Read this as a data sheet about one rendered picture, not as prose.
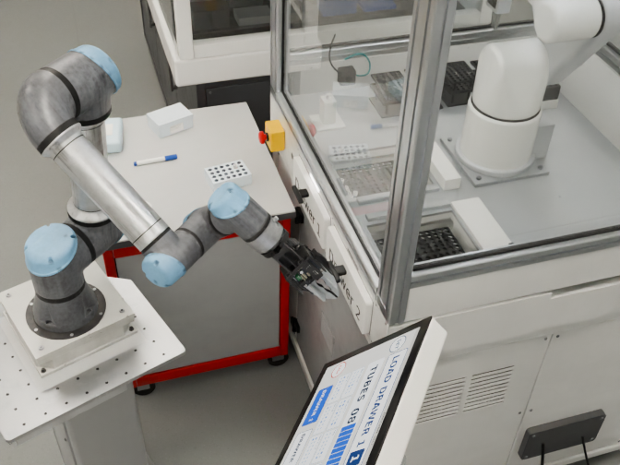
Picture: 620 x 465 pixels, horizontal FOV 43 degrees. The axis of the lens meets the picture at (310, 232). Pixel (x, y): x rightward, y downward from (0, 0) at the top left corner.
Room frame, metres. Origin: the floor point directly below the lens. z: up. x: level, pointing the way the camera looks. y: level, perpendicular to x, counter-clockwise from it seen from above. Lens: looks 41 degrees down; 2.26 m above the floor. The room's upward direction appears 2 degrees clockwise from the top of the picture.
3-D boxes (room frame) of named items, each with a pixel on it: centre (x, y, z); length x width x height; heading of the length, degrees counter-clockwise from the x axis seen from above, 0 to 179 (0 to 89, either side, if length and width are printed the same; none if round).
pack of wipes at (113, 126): (2.11, 0.67, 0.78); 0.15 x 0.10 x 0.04; 10
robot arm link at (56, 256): (1.30, 0.58, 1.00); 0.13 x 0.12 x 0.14; 152
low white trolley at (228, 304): (2.00, 0.42, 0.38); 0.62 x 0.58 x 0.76; 19
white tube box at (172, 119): (2.21, 0.48, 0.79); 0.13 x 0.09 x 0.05; 128
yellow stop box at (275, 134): (2.01, 0.12, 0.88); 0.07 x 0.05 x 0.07; 19
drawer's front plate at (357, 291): (1.41, -0.10, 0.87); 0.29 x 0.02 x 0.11; 19
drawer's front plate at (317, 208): (1.70, 0.00, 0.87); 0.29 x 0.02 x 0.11; 19
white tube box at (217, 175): (1.92, 0.26, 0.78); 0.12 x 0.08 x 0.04; 117
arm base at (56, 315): (1.29, 0.58, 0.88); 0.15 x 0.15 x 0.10
